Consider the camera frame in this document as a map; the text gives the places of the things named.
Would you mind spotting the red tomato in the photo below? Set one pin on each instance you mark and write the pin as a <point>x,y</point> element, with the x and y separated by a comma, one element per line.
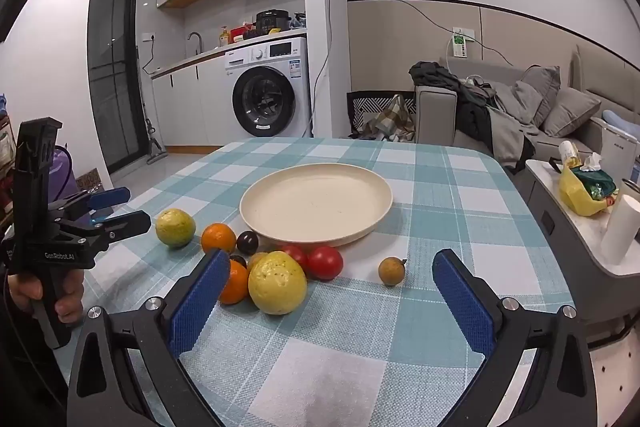
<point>325,262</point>
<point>296,253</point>

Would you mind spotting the orange mandarin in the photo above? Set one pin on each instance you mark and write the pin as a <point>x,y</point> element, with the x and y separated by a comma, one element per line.
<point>218,238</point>
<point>236,284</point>

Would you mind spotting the yellow guava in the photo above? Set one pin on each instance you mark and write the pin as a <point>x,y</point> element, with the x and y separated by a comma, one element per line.
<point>277,283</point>

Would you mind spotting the white air purifier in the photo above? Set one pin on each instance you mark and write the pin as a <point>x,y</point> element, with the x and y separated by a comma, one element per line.
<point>620,152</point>

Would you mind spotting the dark purple plum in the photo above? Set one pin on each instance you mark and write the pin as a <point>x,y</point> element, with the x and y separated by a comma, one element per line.
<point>247,241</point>

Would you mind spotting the chrome faucet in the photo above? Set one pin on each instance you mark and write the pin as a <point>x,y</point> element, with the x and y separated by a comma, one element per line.
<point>196,39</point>

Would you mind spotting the dark glass door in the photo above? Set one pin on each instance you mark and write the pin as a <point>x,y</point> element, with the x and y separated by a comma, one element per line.
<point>115,72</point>

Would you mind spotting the person's left forearm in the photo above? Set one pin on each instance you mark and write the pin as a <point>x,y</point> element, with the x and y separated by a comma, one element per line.
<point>30,372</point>

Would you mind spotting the black patterned laundry basket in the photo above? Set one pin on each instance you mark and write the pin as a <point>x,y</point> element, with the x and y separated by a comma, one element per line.
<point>357,107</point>

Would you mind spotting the black rice cooker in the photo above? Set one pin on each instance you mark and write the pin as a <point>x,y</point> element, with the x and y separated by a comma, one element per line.
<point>272,21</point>

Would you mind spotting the grey cushion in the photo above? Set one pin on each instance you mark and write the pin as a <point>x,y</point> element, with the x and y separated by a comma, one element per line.
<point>570,112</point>
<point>542,87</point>

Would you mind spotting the cream round plate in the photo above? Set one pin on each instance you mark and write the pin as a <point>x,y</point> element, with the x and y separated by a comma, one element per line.
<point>315,202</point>

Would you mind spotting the light blue pillow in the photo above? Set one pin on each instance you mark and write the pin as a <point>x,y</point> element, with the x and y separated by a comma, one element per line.
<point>622,122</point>

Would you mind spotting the grey sofa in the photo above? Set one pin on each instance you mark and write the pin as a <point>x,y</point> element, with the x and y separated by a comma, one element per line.
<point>437,117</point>

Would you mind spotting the teal checked tablecloth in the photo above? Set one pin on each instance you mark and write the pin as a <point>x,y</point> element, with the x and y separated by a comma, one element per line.
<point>350,357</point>

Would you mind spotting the white paper roll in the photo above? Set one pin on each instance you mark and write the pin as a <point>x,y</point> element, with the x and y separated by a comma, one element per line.
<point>622,227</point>

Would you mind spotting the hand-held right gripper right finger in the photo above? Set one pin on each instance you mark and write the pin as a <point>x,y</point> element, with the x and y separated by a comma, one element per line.
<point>465,302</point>

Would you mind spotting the yellow bottle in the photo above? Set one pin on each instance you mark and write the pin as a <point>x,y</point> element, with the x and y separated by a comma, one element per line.
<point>224,38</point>

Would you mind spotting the person's left hand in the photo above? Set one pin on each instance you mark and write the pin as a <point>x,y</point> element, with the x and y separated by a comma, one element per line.
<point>24,292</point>

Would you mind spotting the white kitchen counter cabinets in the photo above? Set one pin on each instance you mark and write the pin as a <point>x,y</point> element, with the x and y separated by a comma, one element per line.
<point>190,102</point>

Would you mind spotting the small brown round fruit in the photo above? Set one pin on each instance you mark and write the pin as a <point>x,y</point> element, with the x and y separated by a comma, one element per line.
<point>391,271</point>

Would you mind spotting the red box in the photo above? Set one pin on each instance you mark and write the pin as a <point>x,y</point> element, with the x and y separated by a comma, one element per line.
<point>242,32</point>

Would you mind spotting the checked clothes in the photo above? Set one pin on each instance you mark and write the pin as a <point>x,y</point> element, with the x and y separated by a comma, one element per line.
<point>392,119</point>

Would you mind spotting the white mop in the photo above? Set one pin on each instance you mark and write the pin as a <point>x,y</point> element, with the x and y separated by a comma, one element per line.
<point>152,142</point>

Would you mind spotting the dark jacket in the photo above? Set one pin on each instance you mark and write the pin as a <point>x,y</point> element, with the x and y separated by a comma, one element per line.
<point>470,107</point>

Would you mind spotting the purple bag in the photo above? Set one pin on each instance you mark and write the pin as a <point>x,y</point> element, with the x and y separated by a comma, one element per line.
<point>65,172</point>

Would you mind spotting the white washing machine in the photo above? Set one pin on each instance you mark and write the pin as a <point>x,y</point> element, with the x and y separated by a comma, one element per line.
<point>285,82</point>

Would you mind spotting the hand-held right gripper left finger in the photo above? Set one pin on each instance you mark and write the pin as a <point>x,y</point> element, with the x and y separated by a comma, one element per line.
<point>197,302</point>

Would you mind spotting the yellow bag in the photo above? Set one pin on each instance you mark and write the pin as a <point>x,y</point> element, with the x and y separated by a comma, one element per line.
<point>577,194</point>

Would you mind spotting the green guava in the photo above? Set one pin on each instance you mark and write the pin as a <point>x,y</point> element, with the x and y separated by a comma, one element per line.
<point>175,228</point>

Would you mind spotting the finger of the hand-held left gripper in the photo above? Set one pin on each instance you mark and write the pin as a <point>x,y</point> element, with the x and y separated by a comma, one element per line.
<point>131,223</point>
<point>112,196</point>

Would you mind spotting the white side table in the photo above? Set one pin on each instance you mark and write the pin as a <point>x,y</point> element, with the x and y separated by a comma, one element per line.
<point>575,247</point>

